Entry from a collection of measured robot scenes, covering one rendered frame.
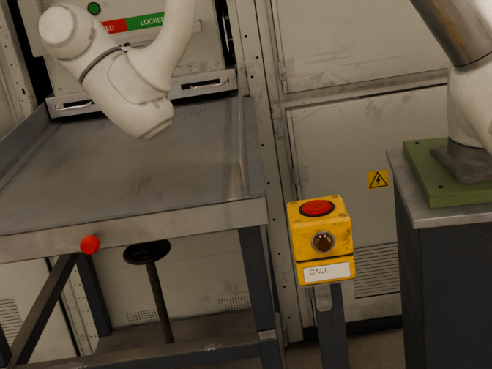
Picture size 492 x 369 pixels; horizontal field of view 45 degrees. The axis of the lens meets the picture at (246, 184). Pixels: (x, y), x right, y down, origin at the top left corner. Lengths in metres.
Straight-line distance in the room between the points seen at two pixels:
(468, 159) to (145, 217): 0.61
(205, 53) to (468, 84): 0.91
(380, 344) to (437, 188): 0.95
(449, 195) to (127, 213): 0.58
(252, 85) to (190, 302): 0.73
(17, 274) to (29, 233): 0.87
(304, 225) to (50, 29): 0.57
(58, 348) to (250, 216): 1.20
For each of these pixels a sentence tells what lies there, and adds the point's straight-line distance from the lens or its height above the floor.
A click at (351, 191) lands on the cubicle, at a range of 1.77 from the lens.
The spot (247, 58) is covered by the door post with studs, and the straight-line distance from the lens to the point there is 1.65.
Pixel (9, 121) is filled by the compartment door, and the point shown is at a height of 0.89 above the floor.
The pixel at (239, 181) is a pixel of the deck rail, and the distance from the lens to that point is 1.09.
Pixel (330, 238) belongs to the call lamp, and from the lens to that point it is 0.80.
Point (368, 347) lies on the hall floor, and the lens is 2.01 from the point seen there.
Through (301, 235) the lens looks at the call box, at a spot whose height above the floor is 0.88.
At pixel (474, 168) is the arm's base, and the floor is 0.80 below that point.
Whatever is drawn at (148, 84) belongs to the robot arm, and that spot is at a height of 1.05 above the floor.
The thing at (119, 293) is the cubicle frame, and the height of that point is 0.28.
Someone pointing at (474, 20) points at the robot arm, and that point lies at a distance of 0.93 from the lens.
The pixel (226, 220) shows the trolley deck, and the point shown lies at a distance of 1.04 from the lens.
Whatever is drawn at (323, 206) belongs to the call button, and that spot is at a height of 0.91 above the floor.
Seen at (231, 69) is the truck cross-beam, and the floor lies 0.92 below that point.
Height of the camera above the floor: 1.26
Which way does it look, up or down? 23 degrees down
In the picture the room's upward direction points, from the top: 10 degrees counter-clockwise
